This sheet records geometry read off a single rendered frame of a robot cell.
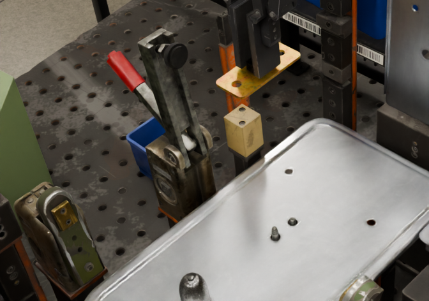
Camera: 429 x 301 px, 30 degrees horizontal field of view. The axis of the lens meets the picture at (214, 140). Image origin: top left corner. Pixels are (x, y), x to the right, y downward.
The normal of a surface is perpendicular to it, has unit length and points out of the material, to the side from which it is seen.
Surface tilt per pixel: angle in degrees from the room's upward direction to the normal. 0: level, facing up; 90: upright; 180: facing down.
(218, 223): 0
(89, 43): 0
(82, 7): 0
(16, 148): 90
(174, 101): 82
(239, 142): 90
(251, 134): 90
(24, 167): 90
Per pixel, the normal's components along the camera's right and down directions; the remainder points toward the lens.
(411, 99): -0.72, 0.54
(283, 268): -0.12, -0.72
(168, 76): 0.66, 0.32
